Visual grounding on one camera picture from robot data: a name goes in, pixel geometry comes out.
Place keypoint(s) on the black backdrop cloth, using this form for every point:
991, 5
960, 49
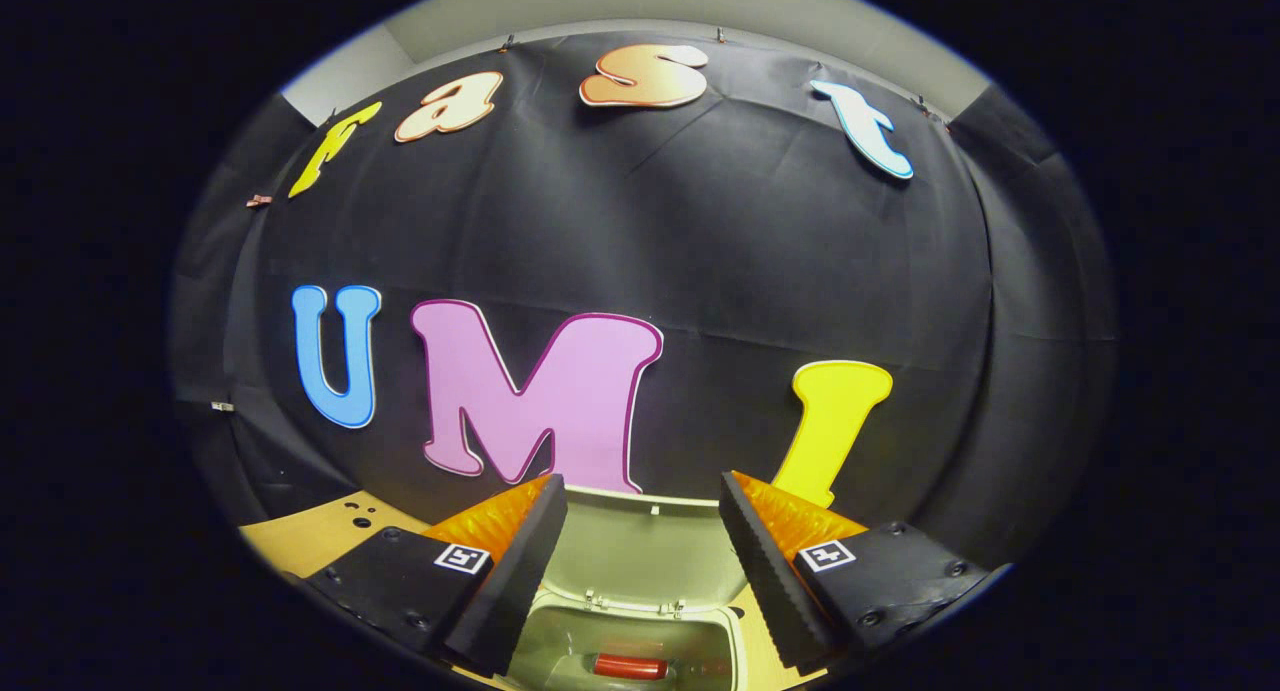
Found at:
700, 251

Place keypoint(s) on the orange pop can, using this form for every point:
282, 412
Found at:
630, 666

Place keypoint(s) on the wooden desktop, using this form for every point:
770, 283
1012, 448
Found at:
330, 536

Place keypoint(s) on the green desktop garbage bin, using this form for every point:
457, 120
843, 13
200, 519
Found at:
640, 551

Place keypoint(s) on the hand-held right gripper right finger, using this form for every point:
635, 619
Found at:
770, 586

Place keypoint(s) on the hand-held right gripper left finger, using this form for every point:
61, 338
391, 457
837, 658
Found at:
510, 591

